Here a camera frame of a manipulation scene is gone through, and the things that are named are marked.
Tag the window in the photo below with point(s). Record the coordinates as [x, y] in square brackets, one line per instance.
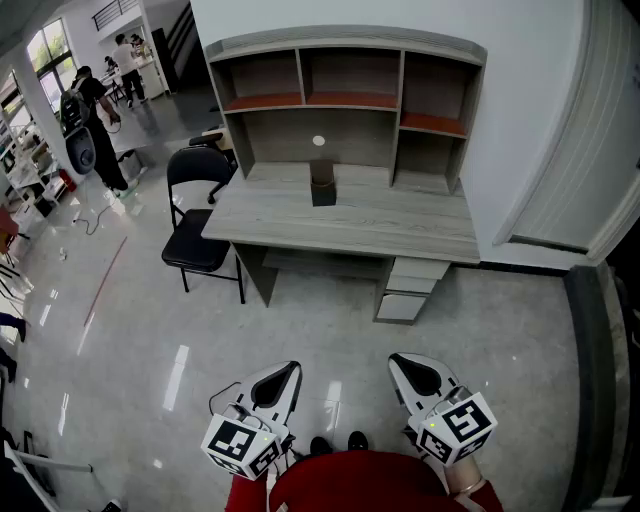
[50, 55]

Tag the grey desk drawer cabinet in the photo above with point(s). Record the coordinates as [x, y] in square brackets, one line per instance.
[407, 297]

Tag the white storage rack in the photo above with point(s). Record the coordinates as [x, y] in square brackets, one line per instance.
[25, 165]

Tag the white waste bin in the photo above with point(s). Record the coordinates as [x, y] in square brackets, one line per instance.
[131, 165]

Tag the person's left forearm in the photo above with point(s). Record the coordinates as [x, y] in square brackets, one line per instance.
[245, 495]

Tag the black folding chair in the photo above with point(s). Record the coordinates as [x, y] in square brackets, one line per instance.
[192, 240]

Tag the person's right forearm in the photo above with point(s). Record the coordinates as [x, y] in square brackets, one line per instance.
[465, 475]

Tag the white round cap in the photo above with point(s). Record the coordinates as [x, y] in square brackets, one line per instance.
[318, 140]

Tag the white table frame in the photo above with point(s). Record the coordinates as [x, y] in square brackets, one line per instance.
[45, 465]

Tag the white door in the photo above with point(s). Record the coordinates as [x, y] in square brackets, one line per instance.
[575, 125]

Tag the person's right black shoe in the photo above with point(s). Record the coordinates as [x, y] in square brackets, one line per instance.
[357, 441]

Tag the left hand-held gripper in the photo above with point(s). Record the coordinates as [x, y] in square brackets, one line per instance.
[235, 440]

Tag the black office chair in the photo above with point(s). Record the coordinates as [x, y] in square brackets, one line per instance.
[215, 145]

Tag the grey wooden desk hutch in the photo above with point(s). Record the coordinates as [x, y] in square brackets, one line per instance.
[360, 127]

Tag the person's red top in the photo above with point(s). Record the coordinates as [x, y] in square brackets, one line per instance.
[360, 482]

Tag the grey oval pod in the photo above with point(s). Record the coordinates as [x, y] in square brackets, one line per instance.
[81, 150]

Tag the red canister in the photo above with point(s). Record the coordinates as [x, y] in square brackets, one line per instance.
[69, 180]

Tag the person's left black shoe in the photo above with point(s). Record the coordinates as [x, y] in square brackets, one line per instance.
[320, 446]

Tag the person's black shoe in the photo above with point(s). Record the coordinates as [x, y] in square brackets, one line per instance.
[320, 446]
[357, 441]

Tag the red floor tape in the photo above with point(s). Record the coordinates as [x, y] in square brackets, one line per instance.
[105, 280]

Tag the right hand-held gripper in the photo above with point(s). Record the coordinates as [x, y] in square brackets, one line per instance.
[457, 425]

